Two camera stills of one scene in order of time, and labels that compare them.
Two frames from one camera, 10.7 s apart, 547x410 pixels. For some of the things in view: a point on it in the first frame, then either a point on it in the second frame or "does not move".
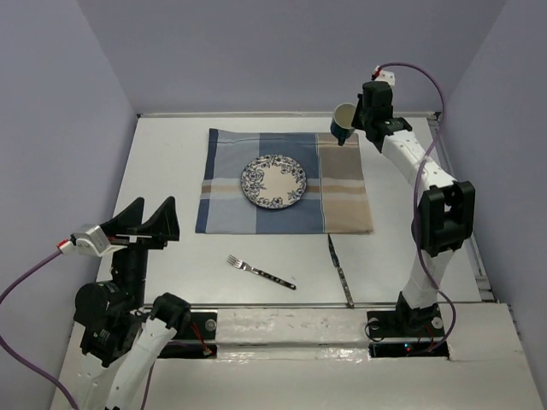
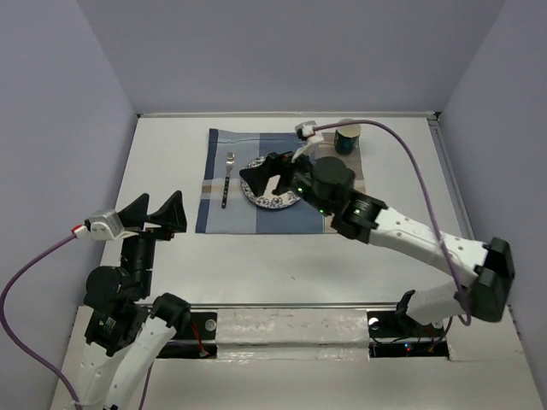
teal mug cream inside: x=341 y=125 to x=346 y=137
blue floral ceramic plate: x=273 y=181 does not move
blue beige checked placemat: x=334 y=199 does not move
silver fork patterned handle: x=238 y=263 to x=230 y=157
